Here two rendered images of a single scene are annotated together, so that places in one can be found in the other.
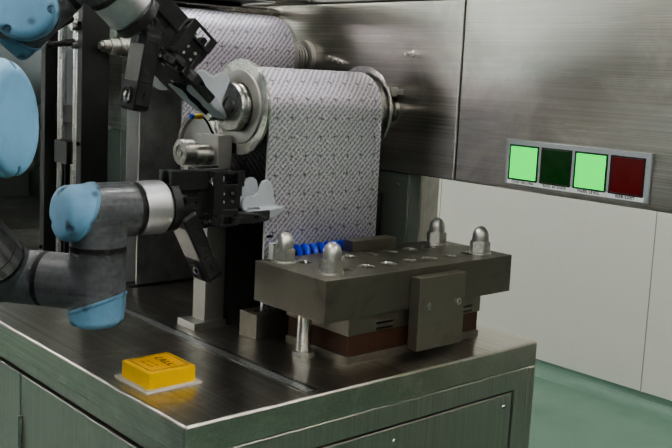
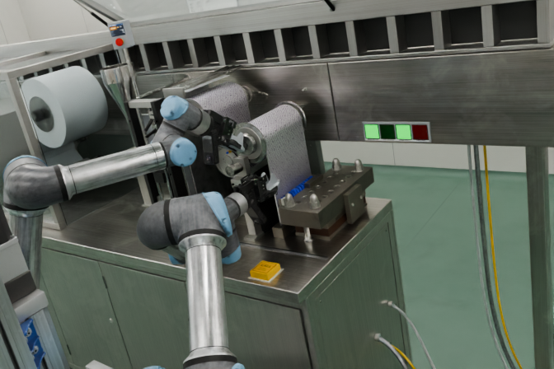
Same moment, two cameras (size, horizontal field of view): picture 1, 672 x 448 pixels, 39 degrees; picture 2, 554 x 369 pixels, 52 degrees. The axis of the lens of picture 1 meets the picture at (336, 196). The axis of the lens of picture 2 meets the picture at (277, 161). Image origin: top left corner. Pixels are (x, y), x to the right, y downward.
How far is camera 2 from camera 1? 0.74 m
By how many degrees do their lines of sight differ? 15
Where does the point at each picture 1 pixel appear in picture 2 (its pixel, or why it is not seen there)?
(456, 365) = (368, 224)
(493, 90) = (349, 101)
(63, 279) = not seen: hidden behind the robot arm
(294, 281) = (301, 214)
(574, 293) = not seen: hidden behind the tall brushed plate
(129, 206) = (233, 210)
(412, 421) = (359, 252)
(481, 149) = (349, 127)
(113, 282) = (236, 242)
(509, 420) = (388, 234)
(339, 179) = (293, 157)
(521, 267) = not seen: hidden behind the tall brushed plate
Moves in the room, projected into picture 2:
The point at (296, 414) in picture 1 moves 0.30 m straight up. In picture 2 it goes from (326, 270) to (311, 182)
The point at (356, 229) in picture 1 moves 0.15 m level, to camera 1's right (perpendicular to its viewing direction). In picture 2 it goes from (304, 175) to (342, 165)
